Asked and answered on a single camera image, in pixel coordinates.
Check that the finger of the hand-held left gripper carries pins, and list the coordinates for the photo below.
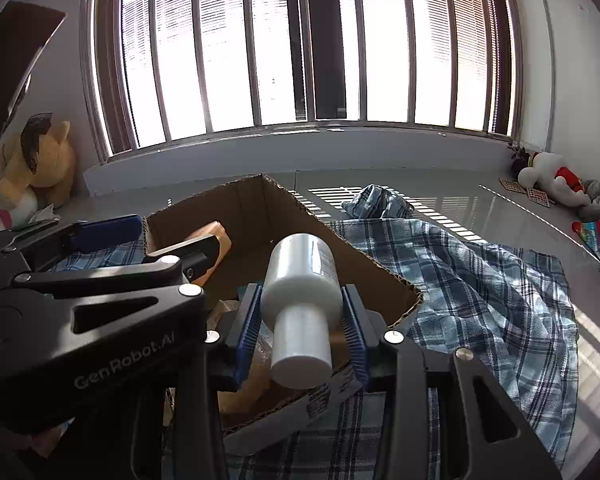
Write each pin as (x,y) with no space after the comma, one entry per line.
(110,232)
(180,256)

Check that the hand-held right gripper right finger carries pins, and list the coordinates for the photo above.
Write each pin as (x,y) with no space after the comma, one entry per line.
(356,340)

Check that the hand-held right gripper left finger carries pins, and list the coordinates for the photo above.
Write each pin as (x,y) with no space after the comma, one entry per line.
(247,332)

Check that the orange packet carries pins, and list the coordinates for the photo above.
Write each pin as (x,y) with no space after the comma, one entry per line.
(219,245)

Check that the white plastic bottle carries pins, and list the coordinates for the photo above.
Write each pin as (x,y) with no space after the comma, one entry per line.
(300,280)

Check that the brown cardboard box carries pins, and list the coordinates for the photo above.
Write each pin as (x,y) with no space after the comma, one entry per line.
(280,220)

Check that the yellow plush toy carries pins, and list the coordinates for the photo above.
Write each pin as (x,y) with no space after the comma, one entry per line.
(45,160)

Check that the white and pink plush toy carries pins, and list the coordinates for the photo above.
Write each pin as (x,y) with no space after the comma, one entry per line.
(10,210)

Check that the blue plaid blanket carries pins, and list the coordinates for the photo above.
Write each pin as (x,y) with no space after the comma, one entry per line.
(455,285)

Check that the blue plaid cloth bundle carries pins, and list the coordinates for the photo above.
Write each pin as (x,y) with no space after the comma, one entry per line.
(375,202)

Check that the wooden lattice coaster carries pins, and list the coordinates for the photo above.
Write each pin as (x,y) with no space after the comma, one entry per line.
(539,196)
(510,185)

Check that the barred window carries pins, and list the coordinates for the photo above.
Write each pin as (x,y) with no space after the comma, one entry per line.
(305,45)

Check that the small dark plant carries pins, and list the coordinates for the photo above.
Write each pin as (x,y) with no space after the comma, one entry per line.
(519,156)

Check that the white and red plush toy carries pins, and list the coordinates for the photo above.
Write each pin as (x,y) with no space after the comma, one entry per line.
(545,170)

